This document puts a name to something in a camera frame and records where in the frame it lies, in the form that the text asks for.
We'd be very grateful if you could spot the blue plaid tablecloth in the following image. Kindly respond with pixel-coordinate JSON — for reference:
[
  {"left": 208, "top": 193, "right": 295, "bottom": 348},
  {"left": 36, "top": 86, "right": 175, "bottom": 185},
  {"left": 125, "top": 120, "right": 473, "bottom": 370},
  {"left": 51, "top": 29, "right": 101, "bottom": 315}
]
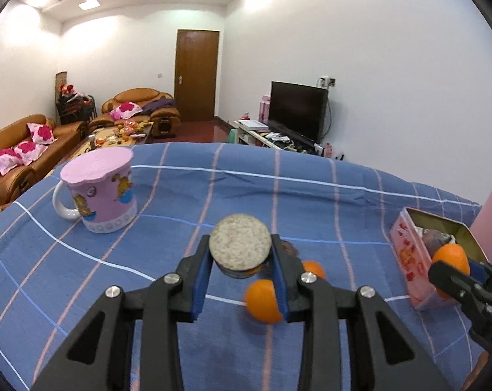
[{"left": 0, "top": 143, "right": 479, "bottom": 390}]

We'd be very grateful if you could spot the pink cartoon mug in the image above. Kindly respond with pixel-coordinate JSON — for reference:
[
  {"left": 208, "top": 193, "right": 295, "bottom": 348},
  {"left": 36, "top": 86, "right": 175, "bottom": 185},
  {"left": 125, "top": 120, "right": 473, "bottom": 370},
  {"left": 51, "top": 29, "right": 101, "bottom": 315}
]
[{"left": 52, "top": 147, "right": 137, "bottom": 234}]

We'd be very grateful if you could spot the tangerine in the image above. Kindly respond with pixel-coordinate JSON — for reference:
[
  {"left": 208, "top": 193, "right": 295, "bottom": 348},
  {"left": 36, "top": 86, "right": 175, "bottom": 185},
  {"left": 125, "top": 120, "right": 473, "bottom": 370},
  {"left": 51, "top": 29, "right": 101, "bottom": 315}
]
[
  {"left": 244, "top": 279, "right": 283, "bottom": 324},
  {"left": 303, "top": 260, "right": 326, "bottom": 279}
]

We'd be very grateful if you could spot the dark cut yam back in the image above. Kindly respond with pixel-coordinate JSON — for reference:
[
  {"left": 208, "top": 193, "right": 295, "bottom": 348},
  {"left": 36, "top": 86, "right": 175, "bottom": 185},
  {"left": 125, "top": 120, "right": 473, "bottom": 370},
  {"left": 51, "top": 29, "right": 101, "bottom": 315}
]
[{"left": 281, "top": 240, "right": 299, "bottom": 257}]

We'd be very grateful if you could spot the brown leather armchair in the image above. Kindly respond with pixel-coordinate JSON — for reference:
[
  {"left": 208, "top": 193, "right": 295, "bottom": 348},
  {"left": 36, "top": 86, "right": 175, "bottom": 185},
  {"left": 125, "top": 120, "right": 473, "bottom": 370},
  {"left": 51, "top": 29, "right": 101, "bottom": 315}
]
[{"left": 88, "top": 87, "right": 181, "bottom": 138}]

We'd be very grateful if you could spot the white tv stand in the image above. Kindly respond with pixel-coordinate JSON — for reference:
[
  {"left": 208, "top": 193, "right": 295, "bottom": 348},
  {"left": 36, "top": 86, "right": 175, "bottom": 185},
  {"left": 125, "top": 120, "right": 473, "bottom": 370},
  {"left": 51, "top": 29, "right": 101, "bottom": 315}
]
[{"left": 232, "top": 120, "right": 324, "bottom": 156}]

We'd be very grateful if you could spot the brown wooden door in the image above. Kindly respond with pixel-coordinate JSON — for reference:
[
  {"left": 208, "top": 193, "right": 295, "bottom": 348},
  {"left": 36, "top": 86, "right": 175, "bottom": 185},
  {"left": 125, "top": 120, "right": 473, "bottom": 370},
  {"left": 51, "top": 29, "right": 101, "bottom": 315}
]
[{"left": 174, "top": 29, "right": 220, "bottom": 122}]

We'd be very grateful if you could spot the brown leather sofa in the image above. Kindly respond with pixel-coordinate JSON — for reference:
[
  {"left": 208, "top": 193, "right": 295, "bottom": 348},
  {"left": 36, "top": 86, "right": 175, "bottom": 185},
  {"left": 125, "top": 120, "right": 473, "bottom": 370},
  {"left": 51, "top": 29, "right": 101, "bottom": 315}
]
[{"left": 0, "top": 114, "right": 88, "bottom": 205}]

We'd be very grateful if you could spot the pink tin box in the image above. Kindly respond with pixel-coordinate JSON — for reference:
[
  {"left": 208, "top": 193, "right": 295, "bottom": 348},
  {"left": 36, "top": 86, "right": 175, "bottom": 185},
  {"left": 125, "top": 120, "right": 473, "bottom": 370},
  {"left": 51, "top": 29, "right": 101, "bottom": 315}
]
[{"left": 390, "top": 207, "right": 488, "bottom": 311}]

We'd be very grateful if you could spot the cluttered coffee table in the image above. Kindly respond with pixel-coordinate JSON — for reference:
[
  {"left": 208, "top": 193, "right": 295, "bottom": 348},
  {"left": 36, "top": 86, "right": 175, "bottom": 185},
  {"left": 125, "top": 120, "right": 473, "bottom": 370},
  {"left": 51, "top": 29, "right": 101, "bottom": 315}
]
[{"left": 65, "top": 121, "right": 153, "bottom": 162}]

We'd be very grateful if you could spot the black television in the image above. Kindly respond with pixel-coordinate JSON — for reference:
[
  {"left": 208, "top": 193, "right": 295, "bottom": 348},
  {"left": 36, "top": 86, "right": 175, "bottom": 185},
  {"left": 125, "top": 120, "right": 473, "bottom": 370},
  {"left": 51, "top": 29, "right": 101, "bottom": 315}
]
[{"left": 267, "top": 81, "right": 328, "bottom": 144}]

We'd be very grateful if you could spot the large orange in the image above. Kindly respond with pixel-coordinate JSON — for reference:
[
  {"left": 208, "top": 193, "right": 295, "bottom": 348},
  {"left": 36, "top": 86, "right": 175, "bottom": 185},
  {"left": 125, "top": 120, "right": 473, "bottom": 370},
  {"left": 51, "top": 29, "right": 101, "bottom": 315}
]
[{"left": 432, "top": 243, "right": 470, "bottom": 275}]

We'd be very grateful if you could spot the white-faced yam cylinder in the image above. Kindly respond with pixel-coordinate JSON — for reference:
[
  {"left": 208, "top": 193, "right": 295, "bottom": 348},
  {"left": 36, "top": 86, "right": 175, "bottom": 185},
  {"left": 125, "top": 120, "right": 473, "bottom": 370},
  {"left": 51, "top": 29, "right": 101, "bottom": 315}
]
[{"left": 209, "top": 214, "right": 272, "bottom": 279}]

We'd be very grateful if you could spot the black rack with items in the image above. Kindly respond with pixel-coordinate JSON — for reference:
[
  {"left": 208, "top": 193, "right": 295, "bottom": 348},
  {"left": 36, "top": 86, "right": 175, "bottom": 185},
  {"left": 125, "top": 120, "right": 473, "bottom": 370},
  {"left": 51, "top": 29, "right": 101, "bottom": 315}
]
[{"left": 55, "top": 72, "right": 97, "bottom": 124}]

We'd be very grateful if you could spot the person's right hand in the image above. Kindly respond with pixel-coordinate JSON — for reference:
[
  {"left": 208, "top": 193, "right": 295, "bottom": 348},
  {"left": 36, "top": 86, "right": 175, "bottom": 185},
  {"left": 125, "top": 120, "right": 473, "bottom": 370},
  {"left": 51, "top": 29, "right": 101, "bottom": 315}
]
[{"left": 461, "top": 351, "right": 489, "bottom": 391}]

